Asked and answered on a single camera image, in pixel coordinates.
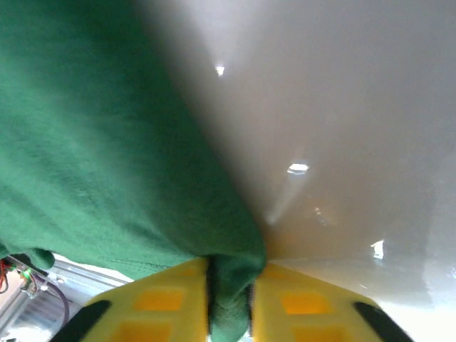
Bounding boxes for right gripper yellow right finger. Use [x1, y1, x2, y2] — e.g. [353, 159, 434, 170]
[251, 263, 416, 342]

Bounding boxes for green t-shirt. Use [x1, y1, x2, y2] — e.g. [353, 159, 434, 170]
[0, 0, 268, 342]

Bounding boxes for circuit board with green light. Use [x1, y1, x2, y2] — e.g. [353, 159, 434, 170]
[0, 254, 49, 300]

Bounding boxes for aluminium front rail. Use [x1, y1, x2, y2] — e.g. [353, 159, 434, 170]
[42, 258, 135, 296]

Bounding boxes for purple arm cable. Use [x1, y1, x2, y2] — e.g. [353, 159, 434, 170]
[49, 283, 71, 323]

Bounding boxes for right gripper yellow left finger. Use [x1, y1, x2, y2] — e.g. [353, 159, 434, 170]
[49, 258, 209, 342]

